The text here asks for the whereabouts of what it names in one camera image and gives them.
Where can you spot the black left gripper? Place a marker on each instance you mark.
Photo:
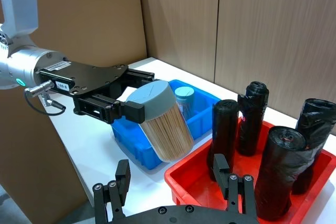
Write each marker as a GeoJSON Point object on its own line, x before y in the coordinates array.
{"type": "Point", "coordinates": [89, 77]}

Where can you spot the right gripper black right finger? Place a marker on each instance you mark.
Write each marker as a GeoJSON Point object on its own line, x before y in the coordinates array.
{"type": "Point", "coordinates": [236, 192]}

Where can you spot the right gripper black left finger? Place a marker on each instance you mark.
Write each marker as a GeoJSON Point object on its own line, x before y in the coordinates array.
{"type": "Point", "coordinates": [120, 190]}

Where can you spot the toothpick jar with grey lid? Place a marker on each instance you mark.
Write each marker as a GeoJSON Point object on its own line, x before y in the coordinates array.
{"type": "Point", "coordinates": [168, 134]}

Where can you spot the red plastic bin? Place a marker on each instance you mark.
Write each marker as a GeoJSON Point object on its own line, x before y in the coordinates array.
{"type": "Point", "coordinates": [194, 187]}

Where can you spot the blue plastic bin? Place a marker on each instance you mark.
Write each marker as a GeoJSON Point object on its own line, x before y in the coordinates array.
{"type": "Point", "coordinates": [136, 148]}

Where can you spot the black garbage bag roll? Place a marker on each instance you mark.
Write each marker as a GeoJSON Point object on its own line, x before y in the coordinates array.
{"type": "Point", "coordinates": [253, 119]}
{"type": "Point", "coordinates": [278, 171]}
{"type": "Point", "coordinates": [223, 134]}
{"type": "Point", "coordinates": [315, 127]}

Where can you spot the toothpick jar with teal lid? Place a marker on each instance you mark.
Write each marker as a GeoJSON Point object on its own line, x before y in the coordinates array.
{"type": "Point", "coordinates": [185, 98]}

